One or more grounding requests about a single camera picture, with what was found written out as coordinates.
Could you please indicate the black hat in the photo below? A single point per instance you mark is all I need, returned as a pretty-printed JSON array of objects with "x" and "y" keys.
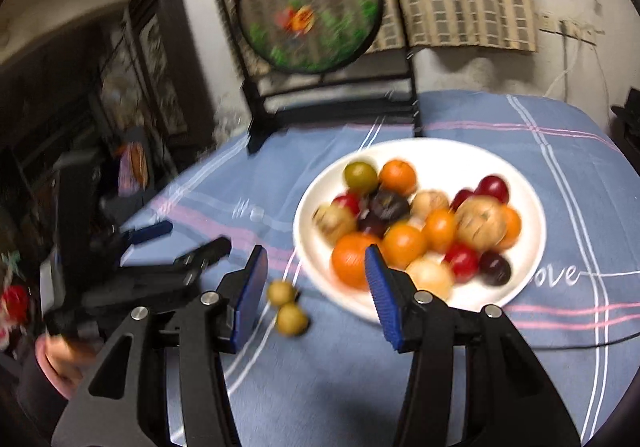
[{"x": 627, "y": 119}]

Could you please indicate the blue striped tablecloth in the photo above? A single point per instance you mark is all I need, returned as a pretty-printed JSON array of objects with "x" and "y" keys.
[{"x": 550, "y": 377}]

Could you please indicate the dark purple plum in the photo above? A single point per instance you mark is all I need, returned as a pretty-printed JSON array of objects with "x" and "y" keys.
[{"x": 495, "y": 268}]

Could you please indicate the pink striped bag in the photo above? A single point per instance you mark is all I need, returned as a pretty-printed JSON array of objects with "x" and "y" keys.
[{"x": 132, "y": 164}]

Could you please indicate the person's left hand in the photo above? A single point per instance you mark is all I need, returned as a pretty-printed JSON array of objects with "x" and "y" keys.
[{"x": 60, "y": 362}]

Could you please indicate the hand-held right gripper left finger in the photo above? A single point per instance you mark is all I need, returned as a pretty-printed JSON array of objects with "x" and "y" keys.
[{"x": 250, "y": 297}]

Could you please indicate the person's left forearm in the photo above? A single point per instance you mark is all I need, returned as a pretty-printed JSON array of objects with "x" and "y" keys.
[{"x": 37, "y": 407}]

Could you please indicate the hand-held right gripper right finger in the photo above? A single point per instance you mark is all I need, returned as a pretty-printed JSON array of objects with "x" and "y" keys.
[{"x": 382, "y": 297}]

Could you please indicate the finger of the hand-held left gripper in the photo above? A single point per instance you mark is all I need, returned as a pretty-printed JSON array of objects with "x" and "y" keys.
[
  {"x": 150, "y": 232},
  {"x": 205, "y": 252}
]

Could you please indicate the red object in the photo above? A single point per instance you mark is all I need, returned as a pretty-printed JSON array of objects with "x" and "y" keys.
[{"x": 15, "y": 302}]

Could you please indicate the white oval plate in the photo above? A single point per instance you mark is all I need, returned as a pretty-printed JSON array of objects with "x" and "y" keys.
[{"x": 440, "y": 162}]

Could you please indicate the beige round fruit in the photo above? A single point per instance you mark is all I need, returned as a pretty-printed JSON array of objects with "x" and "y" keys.
[
  {"x": 430, "y": 204},
  {"x": 431, "y": 277},
  {"x": 479, "y": 222}
]

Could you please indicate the yellow orange tomato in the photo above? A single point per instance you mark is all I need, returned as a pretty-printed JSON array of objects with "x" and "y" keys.
[{"x": 404, "y": 244}]

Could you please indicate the green yellow tomato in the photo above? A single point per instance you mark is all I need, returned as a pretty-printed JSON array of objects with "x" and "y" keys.
[{"x": 360, "y": 175}]

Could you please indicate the spotted beige passion fruit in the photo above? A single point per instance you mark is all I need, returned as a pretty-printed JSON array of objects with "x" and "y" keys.
[{"x": 332, "y": 223}]

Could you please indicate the orange mandarin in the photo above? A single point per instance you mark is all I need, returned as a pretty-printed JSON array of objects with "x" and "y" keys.
[
  {"x": 350, "y": 259},
  {"x": 439, "y": 230},
  {"x": 397, "y": 177},
  {"x": 511, "y": 227}
]

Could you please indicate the black framed goldfish screen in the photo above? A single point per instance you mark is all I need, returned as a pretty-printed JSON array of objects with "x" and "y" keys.
[{"x": 310, "y": 2}]

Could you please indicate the dark wood framed painting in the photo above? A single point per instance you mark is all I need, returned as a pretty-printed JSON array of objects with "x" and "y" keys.
[{"x": 155, "y": 52}]

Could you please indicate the small tan longan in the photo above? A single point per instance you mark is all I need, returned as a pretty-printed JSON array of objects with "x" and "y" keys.
[
  {"x": 281, "y": 292},
  {"x": 292, "y": 319}
]

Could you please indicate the white wall socket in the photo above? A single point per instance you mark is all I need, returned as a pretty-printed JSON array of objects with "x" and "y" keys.
[
  {"x": 590, "y": 32},
  {"x": 551, "y": 23},
  {"x": 570, "y": 27}
]

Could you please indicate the red plum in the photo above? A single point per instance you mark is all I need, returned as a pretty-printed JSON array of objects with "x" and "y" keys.
[
  {"x": 461, "y": 262},
  {"x": 461, "y": 199},
  {"x": 492, "y": 188},
  {"x": 346, "y": 203}
]

